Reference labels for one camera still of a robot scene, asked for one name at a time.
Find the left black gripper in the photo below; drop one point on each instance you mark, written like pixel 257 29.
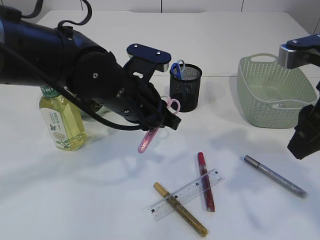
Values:
pixel 125 91

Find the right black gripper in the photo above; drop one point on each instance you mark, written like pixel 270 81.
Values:
pixel 306 139

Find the pink purple scissors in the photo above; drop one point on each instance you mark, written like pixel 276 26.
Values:
pixel 150 134

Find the silver glitter pen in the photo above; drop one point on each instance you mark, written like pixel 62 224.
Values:
pixel 276 177

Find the blue scissors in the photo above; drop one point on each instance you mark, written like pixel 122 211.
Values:
pixel 177 69

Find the gold glitter pen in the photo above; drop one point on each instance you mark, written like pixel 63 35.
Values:
pixel 181 210

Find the red glitter pen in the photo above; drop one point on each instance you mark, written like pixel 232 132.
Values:
pixel 208 196

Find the clear plastic ruler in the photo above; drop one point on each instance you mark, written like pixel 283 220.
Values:
pixel 184 195

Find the yellow tea bottle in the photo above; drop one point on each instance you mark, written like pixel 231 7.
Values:
pixel 63 120

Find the clear plastic sheet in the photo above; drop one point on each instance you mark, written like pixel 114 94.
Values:
pixel 274 98

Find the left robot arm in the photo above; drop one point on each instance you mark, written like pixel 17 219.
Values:
pixel 35 55

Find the black mesh pen holder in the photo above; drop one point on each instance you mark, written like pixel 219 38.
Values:
pixel 186 90

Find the green plastic basket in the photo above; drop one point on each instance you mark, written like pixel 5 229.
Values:
pixel 292 82

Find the green translucent wavy plate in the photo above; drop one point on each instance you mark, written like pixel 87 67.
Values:
pixel 97 109

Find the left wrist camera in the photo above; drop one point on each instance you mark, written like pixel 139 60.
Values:
pixel 146 60

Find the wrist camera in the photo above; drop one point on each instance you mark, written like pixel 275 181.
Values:
pixel 146 60
pixel 300 52

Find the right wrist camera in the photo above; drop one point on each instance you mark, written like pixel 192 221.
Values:
pixel 300 52

